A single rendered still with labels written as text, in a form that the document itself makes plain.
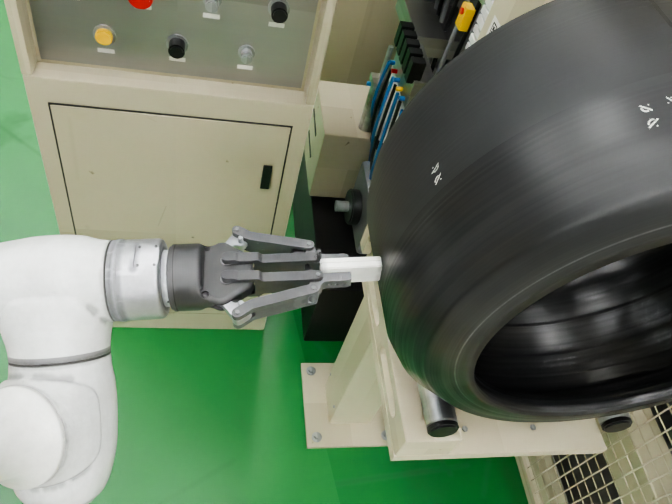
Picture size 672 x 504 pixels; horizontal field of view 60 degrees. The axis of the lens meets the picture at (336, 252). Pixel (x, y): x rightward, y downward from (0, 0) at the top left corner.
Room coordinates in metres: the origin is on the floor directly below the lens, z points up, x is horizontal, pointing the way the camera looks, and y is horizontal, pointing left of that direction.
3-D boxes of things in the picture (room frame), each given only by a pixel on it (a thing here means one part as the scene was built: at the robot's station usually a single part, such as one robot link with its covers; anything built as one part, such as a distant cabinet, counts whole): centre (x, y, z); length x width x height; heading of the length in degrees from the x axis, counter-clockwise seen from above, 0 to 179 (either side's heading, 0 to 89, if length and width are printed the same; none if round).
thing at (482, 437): (0.60, -0.29, 0.80); 0.37 x 0.36 x 0.02; 111
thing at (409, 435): (0.55, -0.16, 0.83); 0.36 x 0.09 x 0.06; 21
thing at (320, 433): (0.83, -0.18, 0.01); 0.27 x 0.27 x 0.02; 21
